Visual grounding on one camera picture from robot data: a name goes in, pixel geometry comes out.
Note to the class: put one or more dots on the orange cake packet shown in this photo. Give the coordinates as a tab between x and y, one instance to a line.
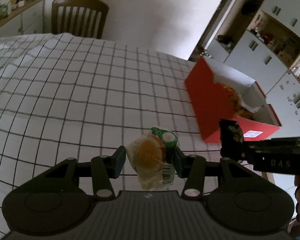
151	158

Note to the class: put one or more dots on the white green snack bag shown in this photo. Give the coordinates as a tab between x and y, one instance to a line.
249	108

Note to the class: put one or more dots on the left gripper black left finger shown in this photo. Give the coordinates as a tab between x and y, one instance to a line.
104	168

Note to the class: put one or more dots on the white side cabinet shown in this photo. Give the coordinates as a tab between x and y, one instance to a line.
25	20

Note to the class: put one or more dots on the black snack packet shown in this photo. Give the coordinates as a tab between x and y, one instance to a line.
231	137

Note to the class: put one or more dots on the tissue box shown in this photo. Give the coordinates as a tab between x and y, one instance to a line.
5	8

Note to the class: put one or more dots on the red cardboard box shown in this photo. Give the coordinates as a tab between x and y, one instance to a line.
211	103

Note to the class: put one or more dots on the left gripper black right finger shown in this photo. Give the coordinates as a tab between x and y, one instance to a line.
192	168

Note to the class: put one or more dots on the red orange snack bag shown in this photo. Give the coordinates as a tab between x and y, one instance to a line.
236	102

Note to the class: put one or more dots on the checkered white tablecloth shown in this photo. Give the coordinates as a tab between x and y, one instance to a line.
64	96

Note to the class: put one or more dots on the dark wooden chair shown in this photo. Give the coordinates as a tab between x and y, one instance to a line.
83	18

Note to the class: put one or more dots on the white wall cabinet unit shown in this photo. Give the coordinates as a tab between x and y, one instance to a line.
261	38

